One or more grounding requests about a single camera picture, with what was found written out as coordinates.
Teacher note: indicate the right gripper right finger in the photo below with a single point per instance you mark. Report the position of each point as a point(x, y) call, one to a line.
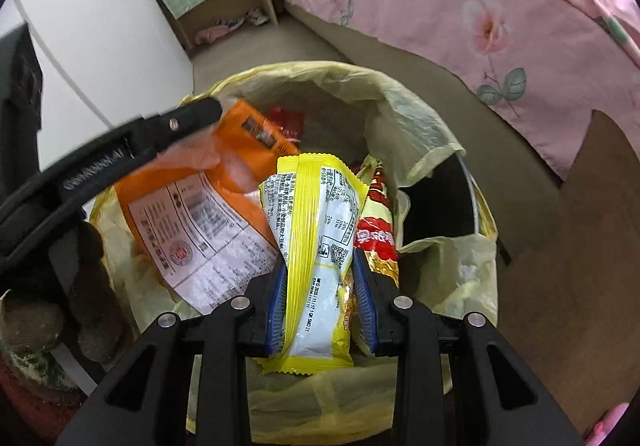
point(458, 381)

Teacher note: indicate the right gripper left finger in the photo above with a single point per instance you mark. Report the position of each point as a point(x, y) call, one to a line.
point(184, 381)

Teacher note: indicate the orange snack bag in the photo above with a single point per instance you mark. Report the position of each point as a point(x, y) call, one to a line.
point(196, 210)

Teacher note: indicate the gold snack wrapper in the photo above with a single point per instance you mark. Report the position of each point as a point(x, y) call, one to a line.
point(375, 229)

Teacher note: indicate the yellow snack wrapper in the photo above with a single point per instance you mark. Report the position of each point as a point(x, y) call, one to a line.
point(312, 204)

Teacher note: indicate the yellow-lined trash bin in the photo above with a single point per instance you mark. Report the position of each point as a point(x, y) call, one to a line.
point(445, 239)

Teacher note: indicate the pink caterpillar toy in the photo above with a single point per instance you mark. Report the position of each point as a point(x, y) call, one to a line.
point(604, 426)

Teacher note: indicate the brown cloth table cover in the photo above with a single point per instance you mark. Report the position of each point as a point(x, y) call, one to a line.
point(569, 305)

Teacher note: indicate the red snack wrapper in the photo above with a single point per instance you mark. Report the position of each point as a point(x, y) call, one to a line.
point(289, 123)

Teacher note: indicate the pink floral bed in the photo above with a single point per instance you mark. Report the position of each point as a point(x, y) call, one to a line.
point(543, 65)

